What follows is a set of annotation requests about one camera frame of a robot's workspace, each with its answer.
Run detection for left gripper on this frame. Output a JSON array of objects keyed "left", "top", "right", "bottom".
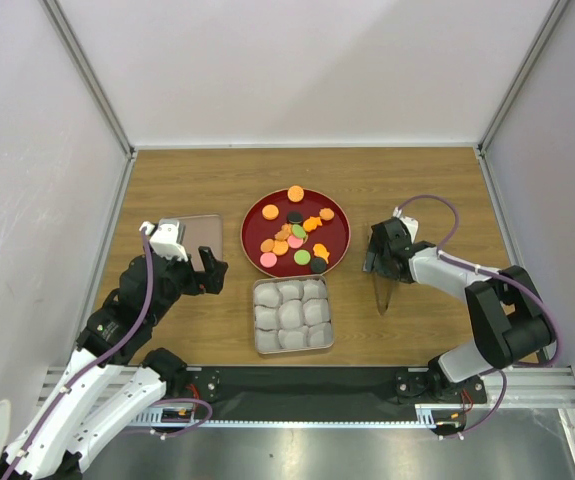
[{"left": 146, "top": 245, "right": 227, "bottom": 325}]

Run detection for metal tongs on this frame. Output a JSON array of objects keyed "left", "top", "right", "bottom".
[{"left": 366, "top": 224, "right": 398, "bottom": 316}]

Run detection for orange fish cookie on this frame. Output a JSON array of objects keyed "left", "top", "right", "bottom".
[
  {"left": 302, "top": 216, "right": 323, "bottom": 233},
  {"left": 313, "top": 243, "right": 330, "bottom": 263}
]

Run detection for green sandwich cookie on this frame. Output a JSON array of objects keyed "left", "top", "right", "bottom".
[
  {"left": 293, "top": 249, "right": 311, "bottom": 266},
  {"left": 291, "top": 224, "right": 307, "bottom": 239}
]

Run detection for tan round biscuit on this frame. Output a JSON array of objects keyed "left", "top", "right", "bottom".
[{"left": 287, "top": 185, "right": 304, "bottom": 203}]

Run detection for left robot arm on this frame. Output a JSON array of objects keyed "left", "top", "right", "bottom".
[{"left": 0, "top": 218, "right": 228, "bottom": 479}]

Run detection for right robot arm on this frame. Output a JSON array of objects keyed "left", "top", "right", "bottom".
[{"left": 363, "top": 216, "right": 557, "bottom": 402}]

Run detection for tin lid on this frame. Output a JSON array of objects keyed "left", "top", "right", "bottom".
[{"left": 159, "top": 214, "right": 223, "bottom": 271}]

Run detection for black sandwich cookie lower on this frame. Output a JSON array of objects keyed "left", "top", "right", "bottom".
[{"left": 309, "top": 257, "right": 327, "bottom": 274}]

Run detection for black sandwich cookie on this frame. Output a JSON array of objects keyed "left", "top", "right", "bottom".
[
  {"left": 309, "top": 257, "right": 327, "bottom": 274},
  {"left": 287, "top": 211, "right": 303, "bottom": 224}
]

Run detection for orange round cookie left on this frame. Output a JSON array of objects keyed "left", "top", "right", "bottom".
[{"left": 260, "top": 239, "right": 274, "bottom": 253}]

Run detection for orange round cookie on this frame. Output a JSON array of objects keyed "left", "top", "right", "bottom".
[
  {"left": 260, "top": 239, "right": 274, "bottom": 253},
  {"left": 261, "top": 204, "right": 280, "bottom": 221}
]

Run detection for pink sandwich cookie lower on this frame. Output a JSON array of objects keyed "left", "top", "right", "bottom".
[{"left": 259, "top": 251, "right": 278, "bottom": 268}]

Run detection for pink sandwich cookie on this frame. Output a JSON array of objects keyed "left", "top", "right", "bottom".
[
  {"left": 287, "top": 235, "right": 303, "bottom": 249},
  {"left": 259, "top": 251, "right": 278, "bottom": 268}
]

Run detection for pink sandwich cookie middle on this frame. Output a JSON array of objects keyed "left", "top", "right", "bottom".
[{"left": 287, "top": 235, "right": 303, "bottom": 249}]

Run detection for red round tray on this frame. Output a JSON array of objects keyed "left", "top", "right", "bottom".
[{"left": 240, "top": 187, "right": 351, "bottom": 278}]

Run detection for orange leaf cookie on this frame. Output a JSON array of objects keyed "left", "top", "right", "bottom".
[{"left": 274, "top": 224, "right": 292, "bottom": 241}]

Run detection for black sandwich cookie top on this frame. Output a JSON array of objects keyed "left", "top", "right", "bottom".
[{"left": 287, "top": 211, "right": 303, "bottom": 224}]

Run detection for square cookie tin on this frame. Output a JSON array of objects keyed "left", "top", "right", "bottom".
[{"left": 252, "top": 275, "right": 335, "bottom": 356}]

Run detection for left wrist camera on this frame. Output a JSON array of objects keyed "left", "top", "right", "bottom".
[{"left": 140, "top": 219, "right": 189, "bottom": 262}]

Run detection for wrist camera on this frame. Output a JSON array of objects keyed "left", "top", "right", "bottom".
[
  {"left": 392, "top": 207, "right": 419, "bottom": 243},
  {"left": 140, "top": 219, "right": 189, "bottom": 262}
]

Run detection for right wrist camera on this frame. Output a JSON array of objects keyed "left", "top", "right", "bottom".
[{"left": 392, "top": 207, "right": 419, "bottom": 243}]

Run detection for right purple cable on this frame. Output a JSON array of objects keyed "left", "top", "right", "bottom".
[{"left": 396, "top": 193, "right": 564, "bottom": 441}]

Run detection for purple cable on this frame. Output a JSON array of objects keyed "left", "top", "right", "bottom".
[
  {"left": 396, "top": 193, "right": 564, "bottom": 441},
  {"left": 0, "top": 227, "right": 157, "bottom": 479}
]

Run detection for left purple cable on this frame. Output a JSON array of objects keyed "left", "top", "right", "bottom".
[{"left": 0, "top": 227, "right": 157, "bottom": 479}]

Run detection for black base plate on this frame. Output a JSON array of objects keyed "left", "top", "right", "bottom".
[{"left": 188, "top": 366, "right": 487, "bottom": 423}]

